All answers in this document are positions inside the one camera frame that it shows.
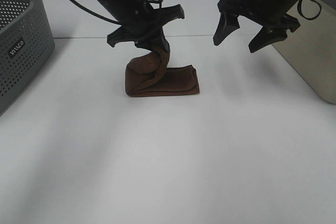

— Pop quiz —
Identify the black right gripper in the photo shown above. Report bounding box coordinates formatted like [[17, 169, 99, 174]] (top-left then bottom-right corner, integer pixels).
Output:
[[213, 0, 300, 53]]

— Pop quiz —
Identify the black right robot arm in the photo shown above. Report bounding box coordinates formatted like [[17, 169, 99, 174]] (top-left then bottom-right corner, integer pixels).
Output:
[[213, 0, 311, 53]]

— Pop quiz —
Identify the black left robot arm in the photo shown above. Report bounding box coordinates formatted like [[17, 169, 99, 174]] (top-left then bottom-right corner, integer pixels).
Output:
[[70, 0, 184, 52]]

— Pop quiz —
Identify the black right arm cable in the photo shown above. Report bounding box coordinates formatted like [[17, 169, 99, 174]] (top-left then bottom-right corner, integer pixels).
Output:
[[298, 0, 322, 22]]

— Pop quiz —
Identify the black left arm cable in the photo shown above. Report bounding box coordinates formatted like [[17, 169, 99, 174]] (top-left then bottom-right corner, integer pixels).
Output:
[[56, 0, 165, 25]]

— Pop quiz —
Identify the brown towel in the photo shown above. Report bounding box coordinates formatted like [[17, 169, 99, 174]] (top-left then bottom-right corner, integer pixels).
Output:
[[125, 47, 200, 97]]

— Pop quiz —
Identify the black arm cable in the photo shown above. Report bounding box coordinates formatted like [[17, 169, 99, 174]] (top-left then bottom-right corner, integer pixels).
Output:
[[56, 0, 165, 25], [298, 0, 322, 22]]

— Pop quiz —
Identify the beige storage bin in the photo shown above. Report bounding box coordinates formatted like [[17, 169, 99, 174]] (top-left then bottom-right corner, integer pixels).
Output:
[[274, 0, 335, 104]]

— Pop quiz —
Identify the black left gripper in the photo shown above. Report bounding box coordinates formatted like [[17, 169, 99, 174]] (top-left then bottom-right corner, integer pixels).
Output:
[[107, 4, 184, 56]]

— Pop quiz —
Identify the grey perforated plastic basket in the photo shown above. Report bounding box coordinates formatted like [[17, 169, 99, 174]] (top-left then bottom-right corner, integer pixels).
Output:
[[1, 0, 55, 113]]

